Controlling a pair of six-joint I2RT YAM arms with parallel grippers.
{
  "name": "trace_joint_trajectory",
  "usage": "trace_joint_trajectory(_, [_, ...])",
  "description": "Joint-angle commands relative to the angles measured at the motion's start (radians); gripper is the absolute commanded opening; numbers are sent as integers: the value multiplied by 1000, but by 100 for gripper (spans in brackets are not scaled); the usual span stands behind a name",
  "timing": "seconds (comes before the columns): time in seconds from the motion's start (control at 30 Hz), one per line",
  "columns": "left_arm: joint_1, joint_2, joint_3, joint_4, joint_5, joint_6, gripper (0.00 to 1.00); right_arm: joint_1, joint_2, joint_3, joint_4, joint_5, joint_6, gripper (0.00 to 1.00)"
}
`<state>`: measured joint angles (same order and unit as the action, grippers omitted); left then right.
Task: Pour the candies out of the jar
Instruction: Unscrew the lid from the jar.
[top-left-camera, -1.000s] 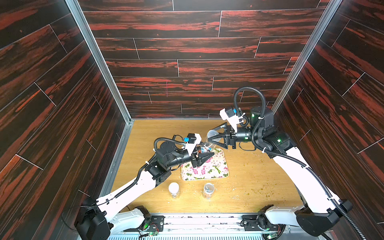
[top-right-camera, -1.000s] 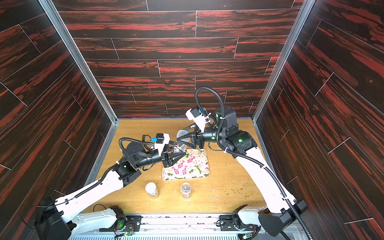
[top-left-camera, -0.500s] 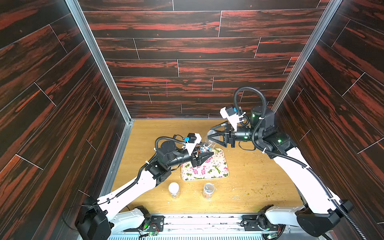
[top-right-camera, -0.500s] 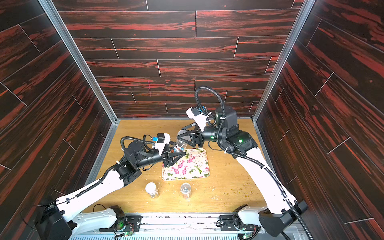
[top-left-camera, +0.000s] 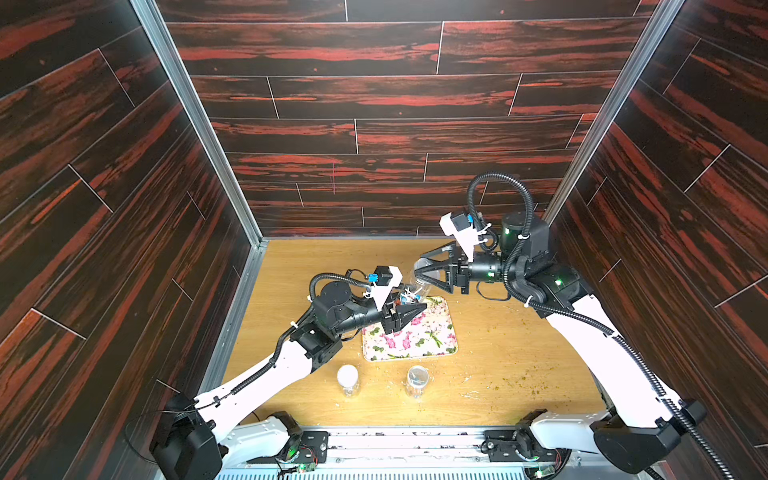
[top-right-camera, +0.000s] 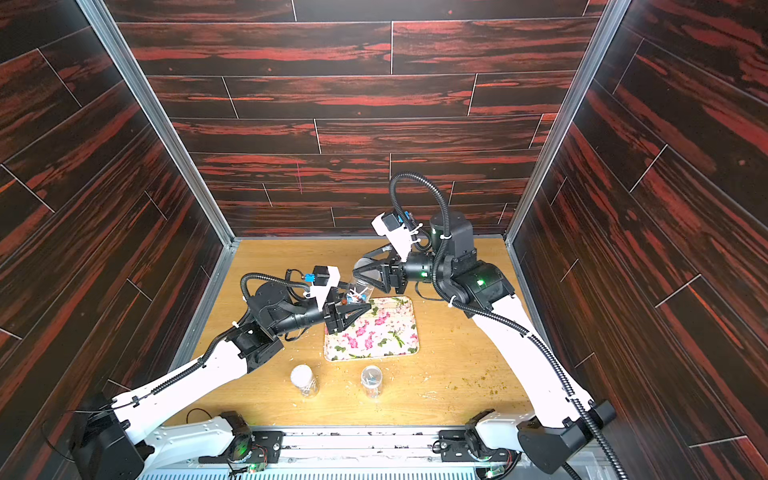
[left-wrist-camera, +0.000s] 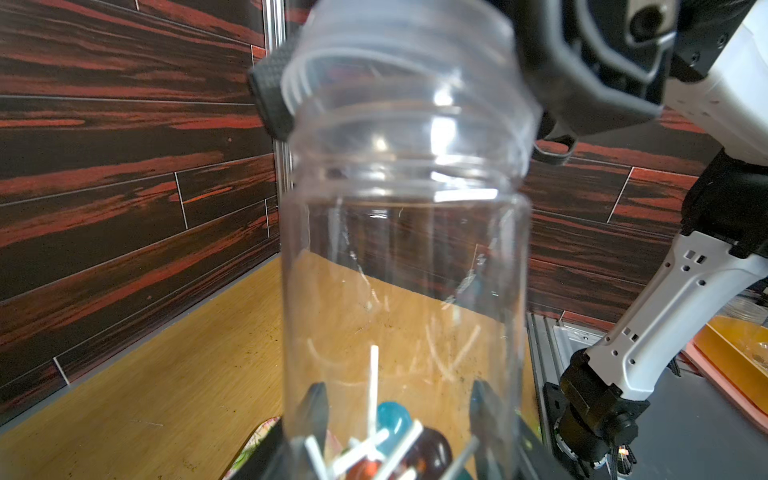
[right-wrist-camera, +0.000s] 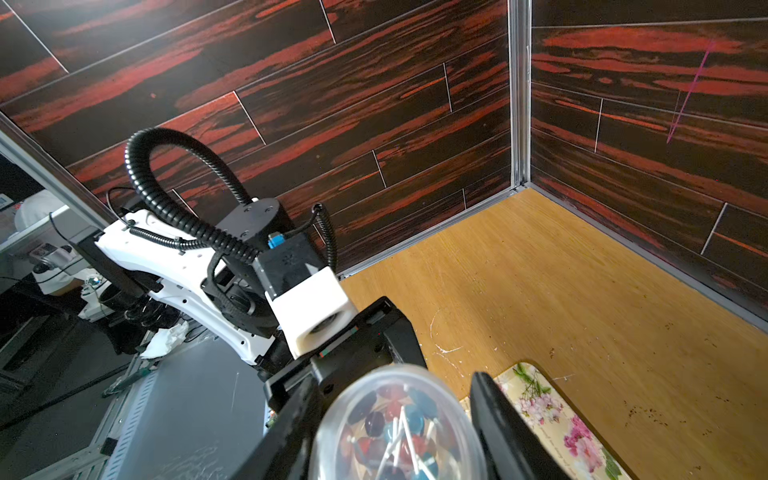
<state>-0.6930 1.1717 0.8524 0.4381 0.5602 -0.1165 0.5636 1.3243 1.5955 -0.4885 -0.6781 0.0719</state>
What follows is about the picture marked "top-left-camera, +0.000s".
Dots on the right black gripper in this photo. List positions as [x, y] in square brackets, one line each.
[458, 276]

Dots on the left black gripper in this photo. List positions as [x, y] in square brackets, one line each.
[391, 321]

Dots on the clear plastic candy jar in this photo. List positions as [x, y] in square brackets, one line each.
[411, 285]

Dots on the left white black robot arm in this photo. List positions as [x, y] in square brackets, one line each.
[190, 441]

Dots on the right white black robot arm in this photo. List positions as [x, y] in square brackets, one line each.
[644, 419]

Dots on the lollipops in held jar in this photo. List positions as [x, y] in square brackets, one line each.
[408, 296]

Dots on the middle clear candy jar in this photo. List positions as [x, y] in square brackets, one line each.
[417, 380]

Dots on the jar with white lid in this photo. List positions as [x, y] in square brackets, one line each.
[348, 379]

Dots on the floral pattern tray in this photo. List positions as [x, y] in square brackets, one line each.
[430, 334]

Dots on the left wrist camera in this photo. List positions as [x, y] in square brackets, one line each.
[382, 282]

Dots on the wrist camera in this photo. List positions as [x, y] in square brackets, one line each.
[464, 229]
[382, 282]

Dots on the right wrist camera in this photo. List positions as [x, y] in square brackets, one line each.
[464, 229]

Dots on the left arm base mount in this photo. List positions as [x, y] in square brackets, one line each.
[310, 449]

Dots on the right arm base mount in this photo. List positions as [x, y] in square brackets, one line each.
[516, 447]

